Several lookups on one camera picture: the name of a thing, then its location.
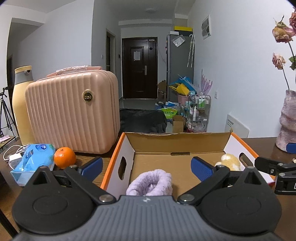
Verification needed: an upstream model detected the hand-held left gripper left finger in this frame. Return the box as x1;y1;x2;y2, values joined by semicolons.
27;156;116;206

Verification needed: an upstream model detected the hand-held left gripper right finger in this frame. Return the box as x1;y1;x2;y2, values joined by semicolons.
177;156;267;206

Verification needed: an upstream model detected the cream plush toy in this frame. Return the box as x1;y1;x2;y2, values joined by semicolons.
215;153;243;171

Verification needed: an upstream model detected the orange and white cardboard box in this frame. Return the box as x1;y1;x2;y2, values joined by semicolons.
100;132;275;197

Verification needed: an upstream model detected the purple fluffy cloth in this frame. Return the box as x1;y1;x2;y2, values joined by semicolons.
126;169;173;197

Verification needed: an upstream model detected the mauve textured vase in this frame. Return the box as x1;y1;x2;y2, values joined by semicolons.
275;89;296;152

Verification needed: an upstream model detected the orange fruit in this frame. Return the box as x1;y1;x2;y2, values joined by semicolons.
54;147;76;169

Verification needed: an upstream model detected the small open cardboard box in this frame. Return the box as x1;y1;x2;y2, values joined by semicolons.
172;115;185;133

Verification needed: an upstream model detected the pink ribbed suitcase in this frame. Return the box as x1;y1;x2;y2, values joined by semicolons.
25;67;121;154

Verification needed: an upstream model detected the metal utility cart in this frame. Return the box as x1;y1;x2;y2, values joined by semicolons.
185;94;211;133

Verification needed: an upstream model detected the blue tissue pack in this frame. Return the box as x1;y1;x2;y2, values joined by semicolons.
10;144;56;187

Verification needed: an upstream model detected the green packet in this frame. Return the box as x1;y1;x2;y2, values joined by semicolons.
161;107;178;120

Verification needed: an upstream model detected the black bag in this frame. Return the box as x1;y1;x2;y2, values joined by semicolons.
119;108;167;133

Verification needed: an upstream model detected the pink bucket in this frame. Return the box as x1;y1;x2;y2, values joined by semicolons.
178;93;190;106

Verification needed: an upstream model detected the purple feather decoration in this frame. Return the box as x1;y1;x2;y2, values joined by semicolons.
196;69;213;94

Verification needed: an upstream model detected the brown cardboard box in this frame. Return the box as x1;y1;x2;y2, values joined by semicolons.
157;80;167;102

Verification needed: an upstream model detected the yellow bottle with grey band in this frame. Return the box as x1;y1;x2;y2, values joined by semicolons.
12;65;35;146

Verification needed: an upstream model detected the pink cloth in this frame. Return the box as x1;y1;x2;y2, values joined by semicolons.
46;65;103;78

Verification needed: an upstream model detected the dark brown entrance door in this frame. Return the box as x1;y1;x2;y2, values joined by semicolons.
122;37;158;100

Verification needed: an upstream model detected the grey refrigerator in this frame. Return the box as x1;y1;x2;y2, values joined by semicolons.
167;32;194;103

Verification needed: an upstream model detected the black tripod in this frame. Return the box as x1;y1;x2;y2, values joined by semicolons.
0;87;19;137

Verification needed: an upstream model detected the side doorway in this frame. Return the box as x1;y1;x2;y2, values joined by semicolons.
106;28;116;72

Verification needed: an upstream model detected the folded white umbrella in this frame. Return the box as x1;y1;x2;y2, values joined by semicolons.
188;34;195;67

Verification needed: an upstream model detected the yellow and black box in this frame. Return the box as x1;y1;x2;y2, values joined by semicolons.
174;26;193;34

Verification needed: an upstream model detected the white electrical panel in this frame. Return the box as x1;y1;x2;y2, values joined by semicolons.
201;14;212;39

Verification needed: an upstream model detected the white charger with cable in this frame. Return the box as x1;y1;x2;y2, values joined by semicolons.
3;145;29;170

